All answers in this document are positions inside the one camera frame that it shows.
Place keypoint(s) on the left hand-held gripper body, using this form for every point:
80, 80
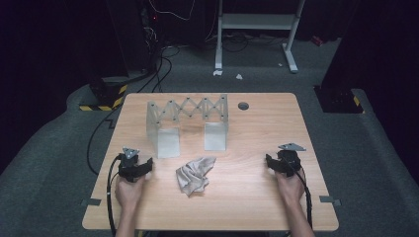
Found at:
126, 164

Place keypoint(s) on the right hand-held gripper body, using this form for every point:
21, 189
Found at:
290, 161

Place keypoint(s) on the grey metal expandable rack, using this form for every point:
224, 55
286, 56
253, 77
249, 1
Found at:
168, 141

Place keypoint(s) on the person's right hand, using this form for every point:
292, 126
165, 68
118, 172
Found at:
291, 187

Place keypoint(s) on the person's left hand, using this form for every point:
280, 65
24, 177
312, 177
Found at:
129, 192

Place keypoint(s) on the grey tape strip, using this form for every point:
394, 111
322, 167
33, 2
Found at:
91, 202
329, 199

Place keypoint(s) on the black yellow striped stand base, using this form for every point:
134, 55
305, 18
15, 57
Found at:
339, 100
108, 92

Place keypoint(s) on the white paper scrap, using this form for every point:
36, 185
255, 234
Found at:
239, 77
217, 72

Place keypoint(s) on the small red object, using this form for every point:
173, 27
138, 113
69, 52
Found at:
317, 40

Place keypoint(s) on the dark equipment rack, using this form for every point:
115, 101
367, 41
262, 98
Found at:
131, 33

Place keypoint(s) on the white metal stand frame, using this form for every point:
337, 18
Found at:
257, 21

